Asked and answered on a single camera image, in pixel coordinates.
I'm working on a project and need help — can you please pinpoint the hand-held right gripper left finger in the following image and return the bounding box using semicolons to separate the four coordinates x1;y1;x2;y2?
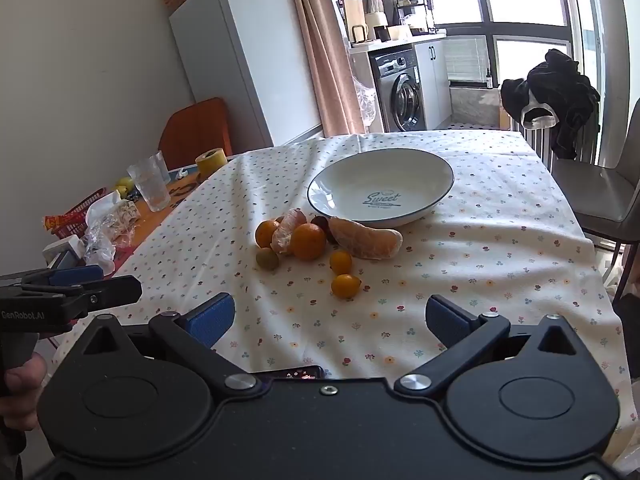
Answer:
82;292;262;401

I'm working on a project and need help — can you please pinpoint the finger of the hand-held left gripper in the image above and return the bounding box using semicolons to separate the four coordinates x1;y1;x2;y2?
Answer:
20;265;104;288
70;275;142;312

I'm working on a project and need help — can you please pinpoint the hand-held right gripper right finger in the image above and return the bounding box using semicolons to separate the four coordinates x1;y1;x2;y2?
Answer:
395;294;588;400

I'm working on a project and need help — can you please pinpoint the small orange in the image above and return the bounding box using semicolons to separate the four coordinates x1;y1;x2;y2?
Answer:
255;220;282;249

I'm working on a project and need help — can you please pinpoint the large peeled orange piece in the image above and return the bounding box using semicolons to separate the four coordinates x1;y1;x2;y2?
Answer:
328;216;404;260

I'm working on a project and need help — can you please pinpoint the pink snack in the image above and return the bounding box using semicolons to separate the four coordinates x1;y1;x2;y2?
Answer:
270;208;308;255

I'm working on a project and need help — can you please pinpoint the dark red lychee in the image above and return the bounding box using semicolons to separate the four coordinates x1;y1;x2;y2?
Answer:
310;215;333;243

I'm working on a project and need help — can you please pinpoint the white bowl with blue rim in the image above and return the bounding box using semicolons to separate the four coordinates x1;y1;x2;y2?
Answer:
306;148;455;227

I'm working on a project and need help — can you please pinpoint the person's left hand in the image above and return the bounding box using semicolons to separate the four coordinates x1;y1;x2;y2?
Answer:
0;352;48;433

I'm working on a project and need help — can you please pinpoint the small white box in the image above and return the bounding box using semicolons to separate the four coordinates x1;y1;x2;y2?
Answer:
42;235;86;268

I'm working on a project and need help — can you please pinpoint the crumpled clear plastic wrap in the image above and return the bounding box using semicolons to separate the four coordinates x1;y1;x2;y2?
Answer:
82;195;138;266

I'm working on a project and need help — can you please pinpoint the red plastic basket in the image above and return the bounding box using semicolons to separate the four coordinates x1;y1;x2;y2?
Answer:
45;187;108;238

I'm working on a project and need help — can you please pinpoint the floral white tablecloth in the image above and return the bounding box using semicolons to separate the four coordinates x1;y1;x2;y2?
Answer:
52;130;638;451

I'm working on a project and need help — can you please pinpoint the yellow tape roll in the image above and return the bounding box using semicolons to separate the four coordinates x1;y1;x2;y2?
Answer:
196;148;228;181

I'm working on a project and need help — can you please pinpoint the orange wooden chair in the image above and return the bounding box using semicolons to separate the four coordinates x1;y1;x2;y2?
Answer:
159;97;233;171

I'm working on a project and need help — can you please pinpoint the grey upholstered chair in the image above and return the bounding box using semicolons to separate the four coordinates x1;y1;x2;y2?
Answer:
550;75;640;261

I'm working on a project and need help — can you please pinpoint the white metal rack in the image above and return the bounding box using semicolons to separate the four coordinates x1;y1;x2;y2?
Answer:
510;115;556;171

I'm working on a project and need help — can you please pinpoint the silver washing machine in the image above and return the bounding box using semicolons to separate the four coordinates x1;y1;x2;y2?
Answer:
372;50;426;132

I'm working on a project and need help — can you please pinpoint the clear plastic bag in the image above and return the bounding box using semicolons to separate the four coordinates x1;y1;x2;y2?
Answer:
352;77;378;128

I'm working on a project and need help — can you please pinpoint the white kitchen cabinet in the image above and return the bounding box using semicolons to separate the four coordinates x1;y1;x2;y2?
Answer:
414;40;453;131

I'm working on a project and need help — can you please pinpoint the black garment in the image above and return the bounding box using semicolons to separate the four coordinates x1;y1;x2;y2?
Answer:
501;49;601;160

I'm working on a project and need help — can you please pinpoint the white refrigerator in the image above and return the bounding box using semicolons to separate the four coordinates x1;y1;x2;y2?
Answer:
168;0;323;148

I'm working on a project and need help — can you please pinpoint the beige pink curtain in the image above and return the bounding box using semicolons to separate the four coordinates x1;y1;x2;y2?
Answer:
285;0;366;137

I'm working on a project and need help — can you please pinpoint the black dish rack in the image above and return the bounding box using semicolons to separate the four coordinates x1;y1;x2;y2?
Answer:
395;0;436;36

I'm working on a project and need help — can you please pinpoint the wooden cutting board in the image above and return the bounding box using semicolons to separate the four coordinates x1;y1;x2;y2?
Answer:
342;0;366;43

